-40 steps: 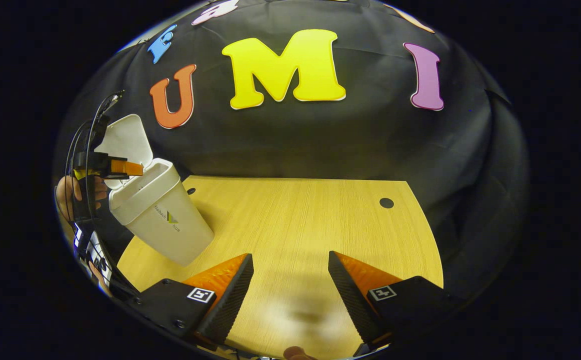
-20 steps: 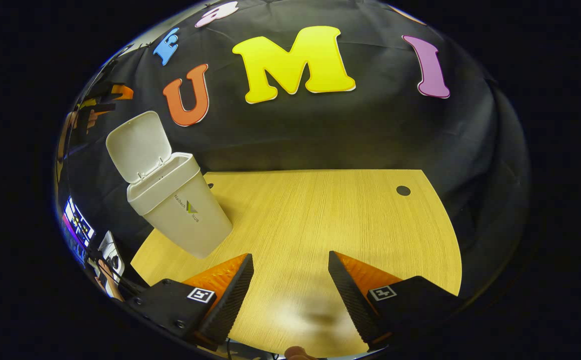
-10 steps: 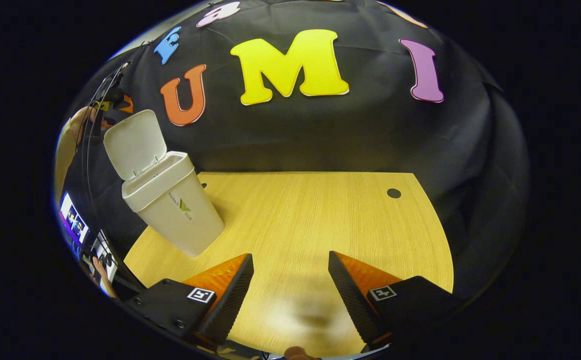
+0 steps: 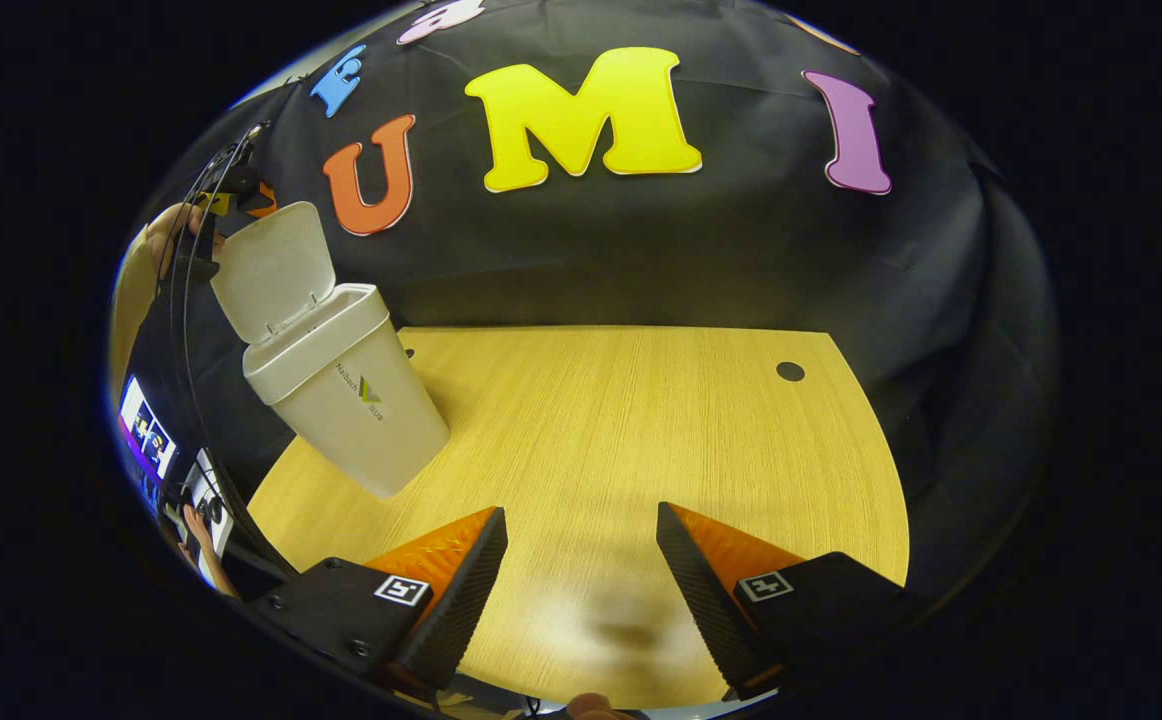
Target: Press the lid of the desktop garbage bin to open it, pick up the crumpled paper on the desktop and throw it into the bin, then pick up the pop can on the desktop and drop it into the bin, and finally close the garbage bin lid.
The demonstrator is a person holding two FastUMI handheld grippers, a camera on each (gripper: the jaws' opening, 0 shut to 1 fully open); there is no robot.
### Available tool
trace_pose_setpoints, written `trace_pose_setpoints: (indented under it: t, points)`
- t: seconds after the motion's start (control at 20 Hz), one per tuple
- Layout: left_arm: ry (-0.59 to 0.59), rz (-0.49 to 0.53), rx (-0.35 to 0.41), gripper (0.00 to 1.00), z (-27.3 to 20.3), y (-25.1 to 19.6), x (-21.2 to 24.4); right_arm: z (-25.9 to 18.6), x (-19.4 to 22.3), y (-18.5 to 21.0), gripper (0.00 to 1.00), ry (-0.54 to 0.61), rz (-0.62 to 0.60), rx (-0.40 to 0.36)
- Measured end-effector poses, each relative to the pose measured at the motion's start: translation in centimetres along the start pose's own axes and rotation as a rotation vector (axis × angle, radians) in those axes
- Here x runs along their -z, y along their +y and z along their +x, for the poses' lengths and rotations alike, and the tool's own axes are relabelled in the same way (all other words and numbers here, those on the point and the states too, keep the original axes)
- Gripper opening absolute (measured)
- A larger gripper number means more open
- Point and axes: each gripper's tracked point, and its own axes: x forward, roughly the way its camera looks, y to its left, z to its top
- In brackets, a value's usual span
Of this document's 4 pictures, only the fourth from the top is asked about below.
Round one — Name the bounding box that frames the white framed computer screen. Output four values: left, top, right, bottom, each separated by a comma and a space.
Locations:
184, 448, 235, 586

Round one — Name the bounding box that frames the lit computer screen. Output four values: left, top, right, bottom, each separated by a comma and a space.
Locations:
119, 375, 179, 481

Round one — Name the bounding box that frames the black cable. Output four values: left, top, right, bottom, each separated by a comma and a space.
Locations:
167, 122, 287, 579

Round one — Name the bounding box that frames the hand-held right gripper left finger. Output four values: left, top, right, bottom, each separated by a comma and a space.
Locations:
249, 507, 509, 703

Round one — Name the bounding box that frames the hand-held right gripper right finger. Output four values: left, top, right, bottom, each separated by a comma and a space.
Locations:
655, 503, 927, 701

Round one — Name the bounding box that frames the wooden desktop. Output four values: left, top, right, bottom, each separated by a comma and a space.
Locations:
246, 325, 910, 711

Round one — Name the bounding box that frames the black backdrop cloth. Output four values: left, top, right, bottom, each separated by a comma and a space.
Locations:
126, 0, 1060, 601

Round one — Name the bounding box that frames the white desktop garbage bin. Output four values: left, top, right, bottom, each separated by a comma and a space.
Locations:
210, 201, 451, 499

